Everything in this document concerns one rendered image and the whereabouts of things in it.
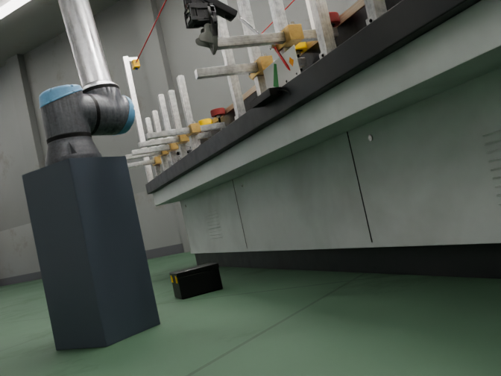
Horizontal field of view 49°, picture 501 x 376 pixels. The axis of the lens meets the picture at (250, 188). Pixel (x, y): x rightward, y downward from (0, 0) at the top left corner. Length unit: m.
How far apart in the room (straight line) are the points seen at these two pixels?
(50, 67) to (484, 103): 7.87
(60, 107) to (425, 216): 1.23
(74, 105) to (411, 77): 1.13
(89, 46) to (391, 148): 1.15
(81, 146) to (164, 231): 5.46
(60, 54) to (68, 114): 6.80
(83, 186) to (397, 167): 1.00
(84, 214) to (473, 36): 1.22
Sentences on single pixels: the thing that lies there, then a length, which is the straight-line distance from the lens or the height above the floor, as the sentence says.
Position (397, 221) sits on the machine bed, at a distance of 1.84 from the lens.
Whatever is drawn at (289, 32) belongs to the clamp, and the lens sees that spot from 1.81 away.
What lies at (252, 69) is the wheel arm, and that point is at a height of 0.82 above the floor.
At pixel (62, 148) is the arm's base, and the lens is 1.92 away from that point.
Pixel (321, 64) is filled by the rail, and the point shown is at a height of 0.68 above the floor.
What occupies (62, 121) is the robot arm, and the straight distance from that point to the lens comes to 1.94.
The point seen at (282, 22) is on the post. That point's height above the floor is 0.91.
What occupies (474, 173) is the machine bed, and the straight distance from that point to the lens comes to 1.55.
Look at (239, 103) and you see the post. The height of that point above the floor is 0.77.
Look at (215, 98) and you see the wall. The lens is 6.73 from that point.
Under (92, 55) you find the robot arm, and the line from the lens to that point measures 2.15.
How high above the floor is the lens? 0.31
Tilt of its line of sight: 3 degrees up
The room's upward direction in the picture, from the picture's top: 12 degrees counter-clockwise
